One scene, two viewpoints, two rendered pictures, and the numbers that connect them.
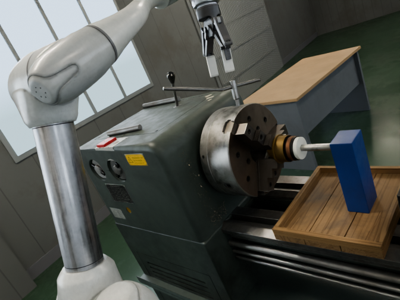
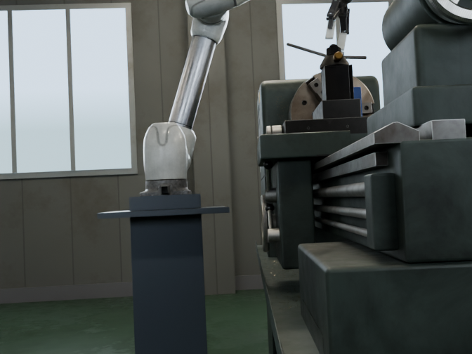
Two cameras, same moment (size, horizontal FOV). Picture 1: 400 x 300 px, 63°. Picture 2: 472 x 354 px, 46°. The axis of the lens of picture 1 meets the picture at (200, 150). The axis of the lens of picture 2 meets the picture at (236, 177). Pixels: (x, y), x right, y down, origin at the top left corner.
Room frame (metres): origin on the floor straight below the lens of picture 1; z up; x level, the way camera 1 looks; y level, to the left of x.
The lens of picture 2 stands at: (-0.78, -1.29, 0.77)
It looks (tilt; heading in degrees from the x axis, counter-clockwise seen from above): 2 degrees up; 42
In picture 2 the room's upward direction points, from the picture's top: 3 degrees counter-clockwise
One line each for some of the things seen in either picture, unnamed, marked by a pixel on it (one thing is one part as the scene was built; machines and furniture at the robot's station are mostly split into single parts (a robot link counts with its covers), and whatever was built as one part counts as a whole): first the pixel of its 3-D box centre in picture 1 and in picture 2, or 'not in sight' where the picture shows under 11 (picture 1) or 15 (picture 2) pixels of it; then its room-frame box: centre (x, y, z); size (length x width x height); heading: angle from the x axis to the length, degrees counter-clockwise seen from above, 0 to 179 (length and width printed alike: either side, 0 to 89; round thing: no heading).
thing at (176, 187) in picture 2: not in sight; (166, 187); (0.59, 0.29, 0.83); 0.22 x 0.18 x 0.06; 46
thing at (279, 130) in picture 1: (277, 135); (358, 109); (1.06, -0.27, 1.08); 0.12 x 0.11 x 0.05; 131
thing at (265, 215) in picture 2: not in sight; (284, 211); (0.41, -0.39, 0.73); 0.27 x 0.12 x 0.27; 41
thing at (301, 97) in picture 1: (309, 106); not in sight; (3.20, -1.21, 0.35); 1.32 x 0.68 x 0.71; 126
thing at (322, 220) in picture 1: (343, 202); not in sight; (0.84, -0.34, 0.89); 0.36 x 0.30 x 0.04; 131
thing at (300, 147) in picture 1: (318, 147); not in sight; (0.86, -0.32, 1.08); 0.13 x 0.07 x 0.07; 41
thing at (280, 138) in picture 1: (284, 148); not in sight; (0.94, -0.25, 1.08); 0.09 x 0.09 x 0.09; 41
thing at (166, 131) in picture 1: (171, 159); (312, 132); (1.34, 0.13, 1.06); 0.59 x 0.48 x 0.39; 41
